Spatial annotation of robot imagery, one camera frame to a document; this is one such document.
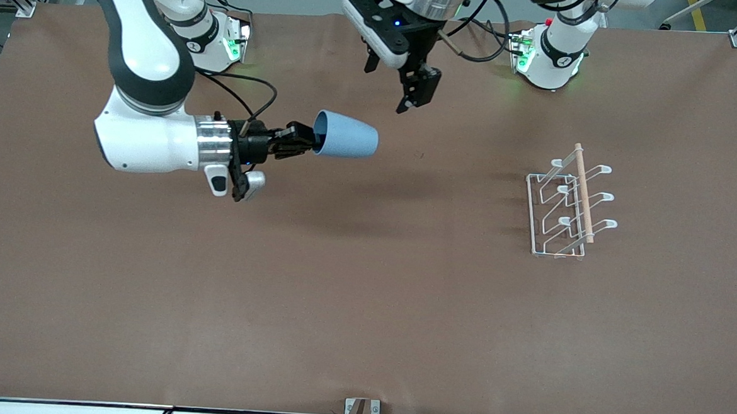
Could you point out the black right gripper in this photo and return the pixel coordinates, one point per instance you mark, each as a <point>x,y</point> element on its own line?
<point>255,147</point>

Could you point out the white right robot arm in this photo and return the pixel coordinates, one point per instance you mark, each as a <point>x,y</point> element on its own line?
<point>149,63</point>

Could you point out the blue plastic cup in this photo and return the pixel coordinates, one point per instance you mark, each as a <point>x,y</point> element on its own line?
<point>347,136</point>

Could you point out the brown table cover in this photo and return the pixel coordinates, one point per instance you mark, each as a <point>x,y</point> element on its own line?
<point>339,294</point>

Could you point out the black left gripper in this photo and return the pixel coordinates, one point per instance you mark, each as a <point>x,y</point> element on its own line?
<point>415,67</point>

